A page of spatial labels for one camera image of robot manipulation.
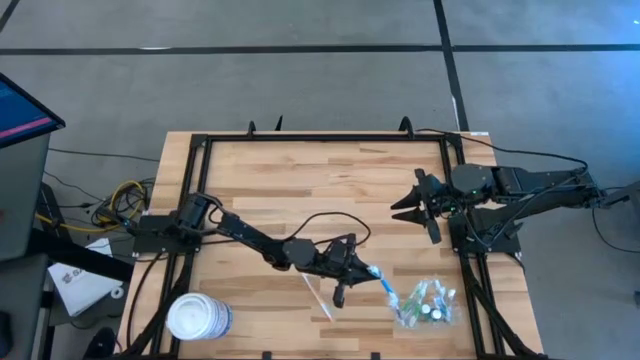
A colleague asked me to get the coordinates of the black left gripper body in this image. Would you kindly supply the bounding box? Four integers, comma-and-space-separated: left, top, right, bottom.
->
319, 232, 362, 309

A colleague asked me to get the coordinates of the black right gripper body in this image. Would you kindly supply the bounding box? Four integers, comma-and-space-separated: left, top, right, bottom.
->
413, 167, 457, 246

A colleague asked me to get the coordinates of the orange toothbrush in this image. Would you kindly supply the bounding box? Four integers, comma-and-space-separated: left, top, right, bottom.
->
299, 272, 335, 323

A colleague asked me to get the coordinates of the blue toothbrush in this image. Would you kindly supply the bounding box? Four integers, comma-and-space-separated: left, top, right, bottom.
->
367, 265, 402, 310

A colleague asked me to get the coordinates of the white blue wipes canister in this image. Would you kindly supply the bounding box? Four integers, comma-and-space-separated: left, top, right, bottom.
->
165, 292, 234, 342

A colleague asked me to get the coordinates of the grey metal stand foot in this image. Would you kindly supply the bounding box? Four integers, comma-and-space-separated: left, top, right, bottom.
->
602, 180, 640, 209

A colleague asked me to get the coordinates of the black rounded object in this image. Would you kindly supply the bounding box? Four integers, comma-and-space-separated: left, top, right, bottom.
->
82, 325, 117, 360

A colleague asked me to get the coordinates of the white booklet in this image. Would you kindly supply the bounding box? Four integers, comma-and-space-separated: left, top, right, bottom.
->
47, 238, 124, 318

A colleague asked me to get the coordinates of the black stand leg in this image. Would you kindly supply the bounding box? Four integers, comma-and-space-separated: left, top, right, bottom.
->
27, 182, 135, 284

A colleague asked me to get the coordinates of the grey cabinet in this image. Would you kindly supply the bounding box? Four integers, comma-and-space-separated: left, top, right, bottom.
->
0, 133, 51, 262

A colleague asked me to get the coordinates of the dark blue screen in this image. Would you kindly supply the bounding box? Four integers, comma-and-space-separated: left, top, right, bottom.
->
0, 72, 67, 150

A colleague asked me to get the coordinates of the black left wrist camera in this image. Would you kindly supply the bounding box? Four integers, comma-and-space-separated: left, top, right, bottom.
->
327, 244, 349, 271

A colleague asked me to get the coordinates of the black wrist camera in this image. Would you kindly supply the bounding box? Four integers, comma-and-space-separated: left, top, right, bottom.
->
327, 244, 349, 271
430, 180, 454, 207

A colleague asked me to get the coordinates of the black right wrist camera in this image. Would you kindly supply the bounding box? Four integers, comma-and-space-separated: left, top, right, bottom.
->
430, 180, 454, 207

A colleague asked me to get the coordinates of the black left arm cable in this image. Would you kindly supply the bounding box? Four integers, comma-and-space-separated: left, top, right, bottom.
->
209, 211, 373, 247

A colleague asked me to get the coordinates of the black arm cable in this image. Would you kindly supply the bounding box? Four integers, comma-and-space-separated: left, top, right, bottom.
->
209, 211, 373, 247
413, 127, 590, 174

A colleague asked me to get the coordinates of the black aluminium table frame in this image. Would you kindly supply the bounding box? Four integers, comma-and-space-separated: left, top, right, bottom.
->
117, 130, 551, 360

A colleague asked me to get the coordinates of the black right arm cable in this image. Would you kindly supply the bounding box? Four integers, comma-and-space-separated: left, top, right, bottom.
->
413, 127, 590, 174

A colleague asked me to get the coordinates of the black floor cable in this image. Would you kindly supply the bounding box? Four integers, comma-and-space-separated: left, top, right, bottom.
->
47, 147, 161, 164
591, 185, 640, 254

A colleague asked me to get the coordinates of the tangled yellow cable bundle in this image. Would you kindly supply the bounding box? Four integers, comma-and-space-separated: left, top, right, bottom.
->
35, 178, 147, 235

